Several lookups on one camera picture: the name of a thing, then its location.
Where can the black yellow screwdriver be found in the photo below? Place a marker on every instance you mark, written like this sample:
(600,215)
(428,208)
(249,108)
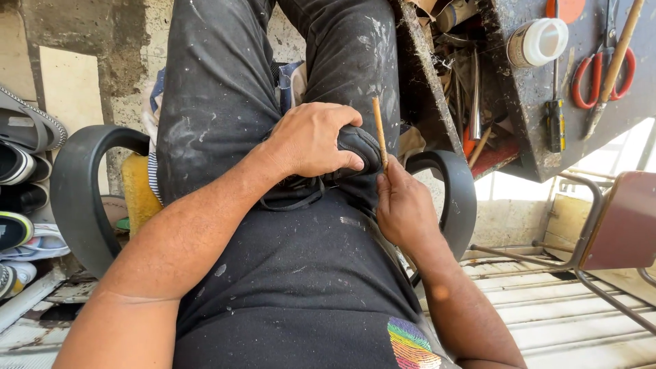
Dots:
(555,120)

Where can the beige cloth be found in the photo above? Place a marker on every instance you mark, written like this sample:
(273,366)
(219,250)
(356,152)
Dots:
(410,143)

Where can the row of assorted shoes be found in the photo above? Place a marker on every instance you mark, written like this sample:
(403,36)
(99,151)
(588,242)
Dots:
(23,205)

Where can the dark worn workbench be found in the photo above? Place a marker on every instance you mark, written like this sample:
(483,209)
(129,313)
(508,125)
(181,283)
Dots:
(533,97)

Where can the person's black trousers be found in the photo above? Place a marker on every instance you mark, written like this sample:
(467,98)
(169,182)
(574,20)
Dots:
(220,92)

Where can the thin wooden stick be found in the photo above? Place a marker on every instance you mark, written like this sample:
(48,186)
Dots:
(380,130)

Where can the open drawer of tools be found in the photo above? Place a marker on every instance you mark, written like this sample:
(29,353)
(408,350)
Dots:
(461,87)

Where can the orange round disc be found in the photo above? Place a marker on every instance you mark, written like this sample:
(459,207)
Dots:
(566,9)

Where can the person's left hand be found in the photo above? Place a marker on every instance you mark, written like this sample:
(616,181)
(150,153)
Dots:
(302,141)

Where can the maroon metal-frame chair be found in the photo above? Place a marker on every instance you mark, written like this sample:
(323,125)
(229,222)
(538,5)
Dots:
(622,225)

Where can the yellow foam cushion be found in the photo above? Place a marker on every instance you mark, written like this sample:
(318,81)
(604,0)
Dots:
(138,192)

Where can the person's black shirt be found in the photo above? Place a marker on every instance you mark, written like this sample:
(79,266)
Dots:
(297,276)

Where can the black leather shoe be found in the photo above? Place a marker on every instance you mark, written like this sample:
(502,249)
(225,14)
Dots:
(358,146)

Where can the white plastic jar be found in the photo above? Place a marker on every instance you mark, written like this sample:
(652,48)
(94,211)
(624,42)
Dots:
(538,42)

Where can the brown sandal with green sole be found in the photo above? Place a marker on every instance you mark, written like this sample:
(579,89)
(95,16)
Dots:
(115,212)

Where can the person's right hand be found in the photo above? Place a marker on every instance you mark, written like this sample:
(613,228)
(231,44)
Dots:
(407,212)

